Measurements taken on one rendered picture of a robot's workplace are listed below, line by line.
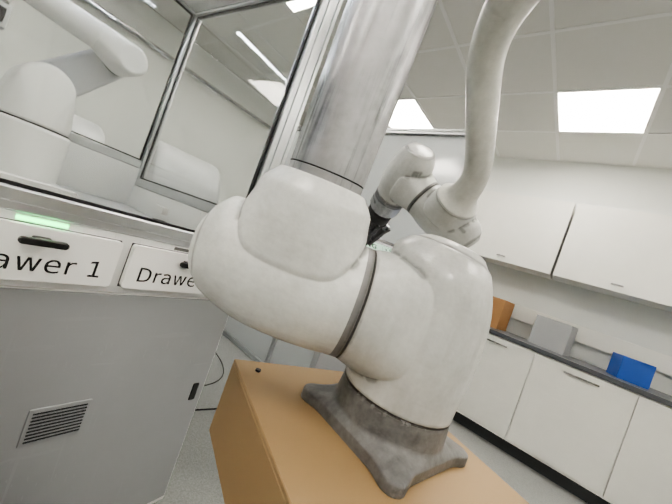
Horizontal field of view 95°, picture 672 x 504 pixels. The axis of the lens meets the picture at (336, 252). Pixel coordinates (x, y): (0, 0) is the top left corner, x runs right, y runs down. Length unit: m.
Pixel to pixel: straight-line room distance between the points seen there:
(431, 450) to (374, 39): 0.47
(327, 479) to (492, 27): 0.66
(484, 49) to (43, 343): 1.05
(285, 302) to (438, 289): 0.17
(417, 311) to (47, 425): 0.92
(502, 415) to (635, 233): 1.87
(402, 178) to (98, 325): 0.82
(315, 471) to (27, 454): 0.83
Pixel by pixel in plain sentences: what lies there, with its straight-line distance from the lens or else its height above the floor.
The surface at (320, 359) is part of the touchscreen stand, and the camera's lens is 1.33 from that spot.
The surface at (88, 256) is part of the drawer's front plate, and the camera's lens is 0.87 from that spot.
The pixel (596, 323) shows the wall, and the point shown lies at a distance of 3.79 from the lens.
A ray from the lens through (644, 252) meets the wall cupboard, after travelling 3.53.
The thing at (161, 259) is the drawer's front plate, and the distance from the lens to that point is 0.93.
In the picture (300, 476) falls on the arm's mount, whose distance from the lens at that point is 0.36.
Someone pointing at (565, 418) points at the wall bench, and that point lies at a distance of 3.13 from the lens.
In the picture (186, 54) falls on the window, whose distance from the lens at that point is 0.96.
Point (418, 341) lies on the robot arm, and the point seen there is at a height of 1.01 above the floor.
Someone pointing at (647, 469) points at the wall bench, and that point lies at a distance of 3.20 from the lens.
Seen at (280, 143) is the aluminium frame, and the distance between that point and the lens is 1.11.
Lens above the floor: 1.08
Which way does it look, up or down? level
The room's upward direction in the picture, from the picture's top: 20 degrees clockwise
